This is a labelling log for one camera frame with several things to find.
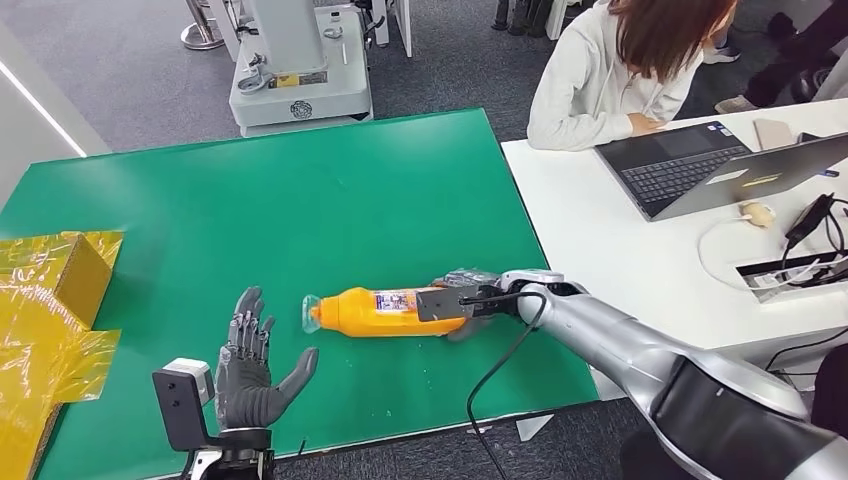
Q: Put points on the white board panel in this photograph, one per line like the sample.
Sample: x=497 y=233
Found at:
x=397 y=23

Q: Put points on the orange bottle with clear cap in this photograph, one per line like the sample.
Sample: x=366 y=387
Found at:
x=358 y=311

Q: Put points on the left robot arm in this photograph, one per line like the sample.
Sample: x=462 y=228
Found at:
x=242 y=460

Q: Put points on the yellow taped cardboard box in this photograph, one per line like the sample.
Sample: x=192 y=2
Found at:
x=40 y=331

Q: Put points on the beige small object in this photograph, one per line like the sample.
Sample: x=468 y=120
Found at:
x=758 y=214

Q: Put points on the grey laptop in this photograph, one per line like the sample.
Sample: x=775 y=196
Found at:
x=669 y=172

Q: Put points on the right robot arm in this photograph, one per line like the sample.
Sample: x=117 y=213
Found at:
x=629 y=351

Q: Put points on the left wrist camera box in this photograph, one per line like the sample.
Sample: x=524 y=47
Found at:
x=179 y=404

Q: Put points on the chrome stanchion base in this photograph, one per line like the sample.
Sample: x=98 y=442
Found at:
x=202 y=36

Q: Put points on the white robot stand with column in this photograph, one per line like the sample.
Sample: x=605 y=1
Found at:
x=298 y=93

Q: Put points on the beige phone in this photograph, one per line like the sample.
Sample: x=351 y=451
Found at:
x=774 y=134

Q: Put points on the black power adapter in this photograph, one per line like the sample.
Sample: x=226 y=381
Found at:
x=809 y=218

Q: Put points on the person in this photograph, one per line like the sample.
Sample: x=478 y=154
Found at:
x=788 y=66
x=583 y=86

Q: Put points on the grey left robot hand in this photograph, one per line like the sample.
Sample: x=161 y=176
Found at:
x=245 y=384

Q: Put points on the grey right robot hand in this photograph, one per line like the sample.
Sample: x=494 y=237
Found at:
x=470 y=278

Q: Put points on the white triangular floor sticker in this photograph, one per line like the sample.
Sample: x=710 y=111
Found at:
x=532 y=426

